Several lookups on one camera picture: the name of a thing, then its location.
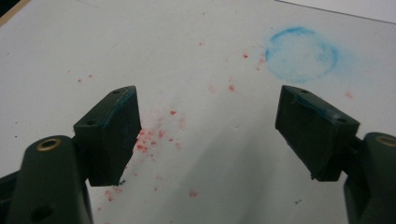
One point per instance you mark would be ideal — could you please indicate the wooden table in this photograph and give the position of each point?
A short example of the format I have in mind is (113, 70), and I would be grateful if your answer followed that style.
(15, 11)

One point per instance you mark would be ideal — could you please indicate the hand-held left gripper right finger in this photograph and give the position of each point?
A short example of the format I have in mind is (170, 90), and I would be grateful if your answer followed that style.
(314, 133)

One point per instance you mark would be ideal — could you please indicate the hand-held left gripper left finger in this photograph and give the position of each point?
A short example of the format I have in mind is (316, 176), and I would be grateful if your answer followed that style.
(109, 140)

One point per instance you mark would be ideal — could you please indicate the white paper sheet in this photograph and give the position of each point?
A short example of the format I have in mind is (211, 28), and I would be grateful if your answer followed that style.
(348, 7)

